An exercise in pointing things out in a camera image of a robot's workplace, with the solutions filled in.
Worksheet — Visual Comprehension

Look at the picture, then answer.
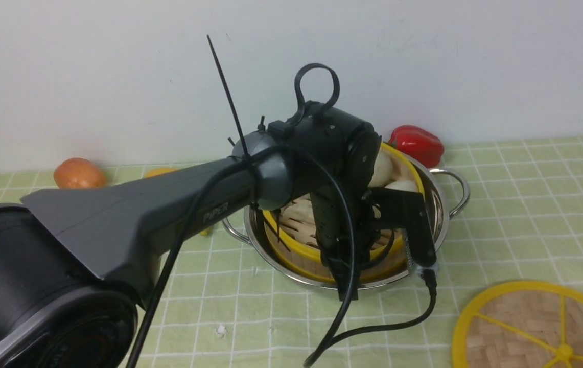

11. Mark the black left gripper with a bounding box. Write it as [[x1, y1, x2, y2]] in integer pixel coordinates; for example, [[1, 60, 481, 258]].
[[312, 181, 380, 301]]

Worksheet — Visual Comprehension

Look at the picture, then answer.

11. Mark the yellow-rimmed bamboo steamer basket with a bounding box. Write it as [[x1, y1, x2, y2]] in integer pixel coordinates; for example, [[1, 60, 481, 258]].
[[263, 144, 425, 287]]

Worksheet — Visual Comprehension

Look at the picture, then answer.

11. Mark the yellow bamboo steamer lid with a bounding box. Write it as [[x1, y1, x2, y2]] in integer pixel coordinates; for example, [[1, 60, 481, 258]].
[[452, 281, 583, 367]]

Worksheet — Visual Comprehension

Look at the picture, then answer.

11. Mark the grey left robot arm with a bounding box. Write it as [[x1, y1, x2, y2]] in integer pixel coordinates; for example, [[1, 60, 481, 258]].
[[0, 103, 381, 367]]

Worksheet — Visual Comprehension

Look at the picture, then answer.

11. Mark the stainless steel pot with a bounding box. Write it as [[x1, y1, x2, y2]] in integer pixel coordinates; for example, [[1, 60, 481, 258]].
[[222, 155, 471, 290]]

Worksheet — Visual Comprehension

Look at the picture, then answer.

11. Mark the pale dumpling at left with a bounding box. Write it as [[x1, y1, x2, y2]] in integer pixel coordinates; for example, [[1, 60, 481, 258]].
[[282, 195, 315, 224]]

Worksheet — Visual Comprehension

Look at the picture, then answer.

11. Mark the white round bun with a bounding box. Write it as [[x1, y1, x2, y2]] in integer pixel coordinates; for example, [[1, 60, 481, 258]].
[[368, 148, 394, 187]]

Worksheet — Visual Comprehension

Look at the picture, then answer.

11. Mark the white smooth bun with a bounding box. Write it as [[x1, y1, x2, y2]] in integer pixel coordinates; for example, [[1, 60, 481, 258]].
[[385, 178, 419, 193]]

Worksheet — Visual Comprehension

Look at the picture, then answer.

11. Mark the red bell pepper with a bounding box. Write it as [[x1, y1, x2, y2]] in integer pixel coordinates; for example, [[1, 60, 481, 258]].
[[387, 124, 445, 168]]

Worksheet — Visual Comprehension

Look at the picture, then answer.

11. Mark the yellow banana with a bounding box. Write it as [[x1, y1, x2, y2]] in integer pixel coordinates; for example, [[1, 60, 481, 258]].
[[142, 166, 212, 236]]

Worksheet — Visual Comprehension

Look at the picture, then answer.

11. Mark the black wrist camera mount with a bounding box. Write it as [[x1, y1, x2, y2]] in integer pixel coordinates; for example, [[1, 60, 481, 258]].
[[370, 187, 437, 270]]

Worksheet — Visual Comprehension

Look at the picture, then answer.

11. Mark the black cable tie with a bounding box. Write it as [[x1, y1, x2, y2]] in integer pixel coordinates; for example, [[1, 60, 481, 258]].
[[206, 34, 249, 155]]

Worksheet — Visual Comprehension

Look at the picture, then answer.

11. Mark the black cable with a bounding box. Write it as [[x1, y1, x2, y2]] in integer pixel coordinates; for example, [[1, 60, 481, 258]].
[[125, 146, 437, 368]]

